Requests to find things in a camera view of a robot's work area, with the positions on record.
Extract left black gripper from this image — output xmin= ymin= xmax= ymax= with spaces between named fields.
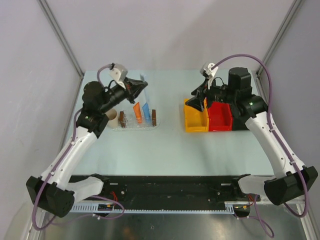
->
xmin=98 ymin=77 xmax=147 ymax=114

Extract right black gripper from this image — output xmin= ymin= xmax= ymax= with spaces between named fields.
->
xmin=185 ymin=77 xmax=237 ymax=113

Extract grey toothbrush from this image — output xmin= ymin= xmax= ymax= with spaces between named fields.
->
xmin=143 ymin=88 xmax=150 ymax=104

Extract blue toothpaste tube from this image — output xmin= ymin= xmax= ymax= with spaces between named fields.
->
xmin=142 ymin=102 xmax=152 ymax=123

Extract brown block with hole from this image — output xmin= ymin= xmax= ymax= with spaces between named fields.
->
xmin=119 ymin=111 xmax=127 ymax=128

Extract clear plastic tray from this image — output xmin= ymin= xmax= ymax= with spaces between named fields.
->
xmin=110 ymin=111 xmax=161 ymax=131

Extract brown wooden block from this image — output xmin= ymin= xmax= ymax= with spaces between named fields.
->
xmin=151 ymin=109 xmax=157 ymax=127

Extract white paper cup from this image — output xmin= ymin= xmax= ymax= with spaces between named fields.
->
xmin=105 ymin=108 xmax=119 ymax=129

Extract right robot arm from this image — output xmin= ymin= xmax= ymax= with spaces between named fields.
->
xmin=185 ymin=63 xmax=318 ymax=206

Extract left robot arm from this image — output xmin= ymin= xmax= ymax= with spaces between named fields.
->
xmin=26 ymin=78 xmax=148 ymax=218

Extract yellow plastic bin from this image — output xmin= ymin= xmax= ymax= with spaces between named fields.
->
xmin=183 ymin=103 xmax=209 ymax=133

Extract red plastic bin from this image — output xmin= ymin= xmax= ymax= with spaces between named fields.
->
xmin=207 ymin=102 xmax=233 ymax=132

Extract black plastic bin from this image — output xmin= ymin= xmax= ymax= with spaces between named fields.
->
xmin=231 ymin=109 xmax=250 ymax=131

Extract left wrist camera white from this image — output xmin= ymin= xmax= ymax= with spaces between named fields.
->
xmin=109 ymin=63 xmax=128 ymax=89

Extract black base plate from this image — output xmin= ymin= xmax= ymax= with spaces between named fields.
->
xmin=69 ymin=174 xmax=268 ymax=207

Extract grey cable duct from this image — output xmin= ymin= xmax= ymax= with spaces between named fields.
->
xmin=69 ymin=201 xmax=237 ymax=215

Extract left aluminium frame post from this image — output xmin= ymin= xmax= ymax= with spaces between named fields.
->
xmin=36 ymin=0 xmax=84 ymax=79

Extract aluminium frame post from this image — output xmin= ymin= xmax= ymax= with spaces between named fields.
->
xmin=36 ymin=0 xmax=84 ymax=79
xmin=262 ymin=0 xmax=305 ymax=66

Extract right aluminium frame post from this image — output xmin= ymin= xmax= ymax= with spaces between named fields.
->
xmin=262 ymin=0 xmax=305 ymax=66

